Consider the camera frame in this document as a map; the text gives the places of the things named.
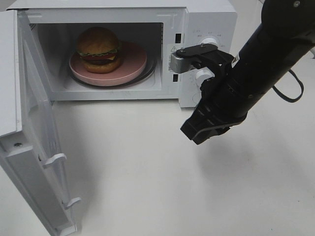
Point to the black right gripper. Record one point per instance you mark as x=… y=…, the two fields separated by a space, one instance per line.
x=216 y=81

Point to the burger with lettuce and cheese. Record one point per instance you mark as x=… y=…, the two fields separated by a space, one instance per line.
x=99 y=50

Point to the white microwave door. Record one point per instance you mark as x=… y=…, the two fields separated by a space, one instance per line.
x=30 y=151

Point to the round white door button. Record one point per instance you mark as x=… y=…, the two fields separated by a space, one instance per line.
x=196 y=98

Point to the glass microwave turntable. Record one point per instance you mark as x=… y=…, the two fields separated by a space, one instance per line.
x=129 y=73

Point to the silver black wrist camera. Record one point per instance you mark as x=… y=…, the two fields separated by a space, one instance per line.
x=185 y=59

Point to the white microwave oven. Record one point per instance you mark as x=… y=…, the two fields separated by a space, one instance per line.
x=42 y=35

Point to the pink round plate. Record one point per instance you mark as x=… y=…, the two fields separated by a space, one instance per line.
x=134 y=60

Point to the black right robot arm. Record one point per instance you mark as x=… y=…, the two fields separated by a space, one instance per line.
x=286 y=33

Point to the white microwave knob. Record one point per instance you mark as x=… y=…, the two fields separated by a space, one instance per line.
x=210 y=39
x=203 y=75

